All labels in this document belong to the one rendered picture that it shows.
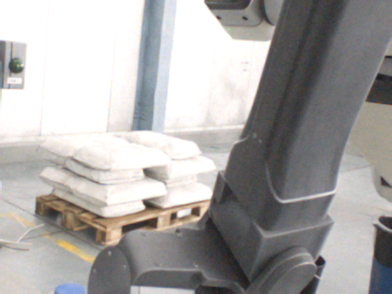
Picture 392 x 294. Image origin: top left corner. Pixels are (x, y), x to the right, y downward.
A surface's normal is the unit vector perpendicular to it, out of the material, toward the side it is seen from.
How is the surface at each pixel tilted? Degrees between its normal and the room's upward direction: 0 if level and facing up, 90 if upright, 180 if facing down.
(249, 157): 99
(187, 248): 28
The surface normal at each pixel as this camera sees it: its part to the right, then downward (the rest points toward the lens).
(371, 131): -0.63, 0.65
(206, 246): 0.49, -0.78
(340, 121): 0.40, 0.57
